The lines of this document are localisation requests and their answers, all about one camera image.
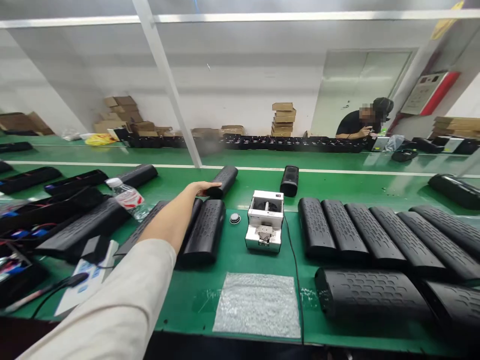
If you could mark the person's left hand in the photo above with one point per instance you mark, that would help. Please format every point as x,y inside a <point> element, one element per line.
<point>202,186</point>

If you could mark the person's left fingers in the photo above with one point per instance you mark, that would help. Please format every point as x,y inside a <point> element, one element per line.
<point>214,185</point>

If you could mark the black cylindrical speaker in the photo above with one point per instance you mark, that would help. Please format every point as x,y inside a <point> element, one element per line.
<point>226,179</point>

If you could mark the small round silver part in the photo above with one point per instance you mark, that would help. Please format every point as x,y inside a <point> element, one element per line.
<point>235,219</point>

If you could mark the black perforated speaker cover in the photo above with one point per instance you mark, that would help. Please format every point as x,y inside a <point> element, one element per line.
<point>138,175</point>
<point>204,232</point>
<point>82,232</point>
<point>150,223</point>

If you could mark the low brown cartons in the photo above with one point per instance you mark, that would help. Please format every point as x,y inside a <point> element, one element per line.
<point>219,131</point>

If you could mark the white screw feeder machine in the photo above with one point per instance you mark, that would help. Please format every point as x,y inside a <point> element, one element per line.
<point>264,221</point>

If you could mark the long line of black speakers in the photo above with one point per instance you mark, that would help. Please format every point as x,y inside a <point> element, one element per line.
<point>262,143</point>

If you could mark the black upright speaker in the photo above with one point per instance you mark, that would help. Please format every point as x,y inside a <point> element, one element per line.
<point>289,180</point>

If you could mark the clear plastic water bottle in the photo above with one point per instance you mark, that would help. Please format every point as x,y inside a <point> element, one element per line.
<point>127,198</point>

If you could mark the stack of brown cartons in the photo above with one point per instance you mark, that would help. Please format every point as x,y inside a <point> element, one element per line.
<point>284,119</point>

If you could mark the pile of brown cardboard boxes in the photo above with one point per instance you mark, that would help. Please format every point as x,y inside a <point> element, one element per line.
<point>123,116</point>

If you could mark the yellow plastic bag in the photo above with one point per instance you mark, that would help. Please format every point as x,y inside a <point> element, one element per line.
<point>99,140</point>

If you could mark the bubble wrap mat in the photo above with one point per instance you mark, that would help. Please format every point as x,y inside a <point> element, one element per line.
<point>257,305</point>

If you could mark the small black box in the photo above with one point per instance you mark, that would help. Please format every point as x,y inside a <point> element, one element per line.
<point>94,249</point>

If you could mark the open black speaker housing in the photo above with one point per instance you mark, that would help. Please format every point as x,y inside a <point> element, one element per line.
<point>30,179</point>
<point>77,182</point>

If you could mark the clear plastic bag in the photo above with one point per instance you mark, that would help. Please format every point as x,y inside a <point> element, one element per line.
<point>71,135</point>

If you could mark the white printed card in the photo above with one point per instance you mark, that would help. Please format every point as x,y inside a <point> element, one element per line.
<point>90,285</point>

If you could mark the silver box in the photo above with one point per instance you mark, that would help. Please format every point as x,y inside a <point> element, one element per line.
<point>380,144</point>

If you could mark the row of black speaker shells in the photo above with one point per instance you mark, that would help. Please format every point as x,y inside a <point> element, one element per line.
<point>378,240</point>

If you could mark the grey double door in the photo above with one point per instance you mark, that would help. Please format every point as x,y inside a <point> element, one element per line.
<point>360,86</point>

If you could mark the black handheld device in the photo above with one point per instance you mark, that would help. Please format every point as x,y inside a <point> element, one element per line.
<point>404,155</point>

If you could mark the black electric screwdriver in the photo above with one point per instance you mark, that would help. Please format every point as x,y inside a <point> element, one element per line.
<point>48,290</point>

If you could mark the large open cardboard box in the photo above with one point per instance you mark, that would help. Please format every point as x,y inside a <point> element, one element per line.
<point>24,123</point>

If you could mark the black parts tray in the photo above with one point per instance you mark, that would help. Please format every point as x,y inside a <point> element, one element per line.
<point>18,277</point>

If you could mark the black glossy speaker body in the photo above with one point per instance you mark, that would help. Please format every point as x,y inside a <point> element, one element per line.
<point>455,190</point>

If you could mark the flat stacked brown cartons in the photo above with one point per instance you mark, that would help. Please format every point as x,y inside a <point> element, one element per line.
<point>455,126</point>

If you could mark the yellow hanging sign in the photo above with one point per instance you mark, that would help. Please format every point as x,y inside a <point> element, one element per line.
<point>446,18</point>

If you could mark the white frame post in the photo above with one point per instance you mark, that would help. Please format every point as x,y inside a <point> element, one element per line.
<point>168,82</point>

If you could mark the red and white wall cabinet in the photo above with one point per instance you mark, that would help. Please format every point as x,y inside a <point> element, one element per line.
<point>431,93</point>

